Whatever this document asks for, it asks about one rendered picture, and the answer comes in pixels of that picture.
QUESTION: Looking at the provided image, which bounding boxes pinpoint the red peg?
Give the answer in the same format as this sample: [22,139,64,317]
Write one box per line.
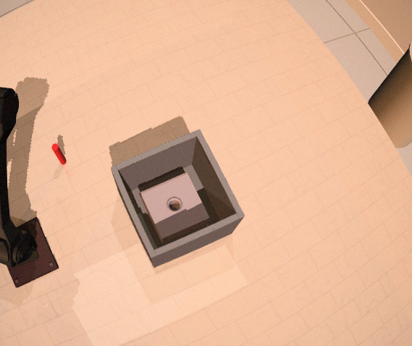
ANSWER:
[52,143,66,164]

